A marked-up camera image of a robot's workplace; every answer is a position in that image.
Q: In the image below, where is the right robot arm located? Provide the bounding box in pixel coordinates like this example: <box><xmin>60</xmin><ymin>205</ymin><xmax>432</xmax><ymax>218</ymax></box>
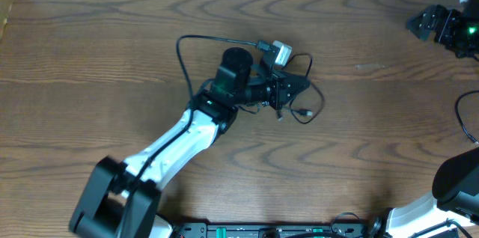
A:
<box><xmin>368</xmin><ymin>2</ymin><xmax>478</xmax><ymax>237</ymax></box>

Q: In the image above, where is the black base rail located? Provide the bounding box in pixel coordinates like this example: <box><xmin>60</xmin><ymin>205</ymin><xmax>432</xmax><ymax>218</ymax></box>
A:
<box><xmin>150</xmin><ymin>216</ymin><xmax>391</xmax><ymax>238</ymax></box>

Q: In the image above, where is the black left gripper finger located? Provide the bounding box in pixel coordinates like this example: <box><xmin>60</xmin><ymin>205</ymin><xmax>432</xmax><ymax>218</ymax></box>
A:
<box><xmin>286</xmin><ymin>73</ymin><xmax>311</xmax><ymax>91</ymax></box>
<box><xmin>284</xmin><ymin>88</ymin><xmax>307</xmax><ymax>105</ymax></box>

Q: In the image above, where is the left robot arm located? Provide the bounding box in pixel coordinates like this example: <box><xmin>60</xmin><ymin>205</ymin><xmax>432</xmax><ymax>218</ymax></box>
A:
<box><xmin>69</xmin><ymin>47</ymin><xmax>311</xmax><ymax>238</ymax></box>

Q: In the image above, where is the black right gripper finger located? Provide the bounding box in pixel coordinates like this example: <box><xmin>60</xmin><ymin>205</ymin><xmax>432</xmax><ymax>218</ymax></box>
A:
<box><xmin>411</xmin><ymin>24</ymin><xmax>436</xmax><ymax>40</ymax></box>
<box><xmin>406</xmin><ymin>4</ymin><xmax>448</xmax><ymax>28</ymax></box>

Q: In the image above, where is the left camera cable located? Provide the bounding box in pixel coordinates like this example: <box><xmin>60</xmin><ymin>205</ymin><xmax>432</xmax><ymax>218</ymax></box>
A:
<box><xmin>126</xmin><ymin>34</ymin><xmax>270</xmax><ymax>194</ymax></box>

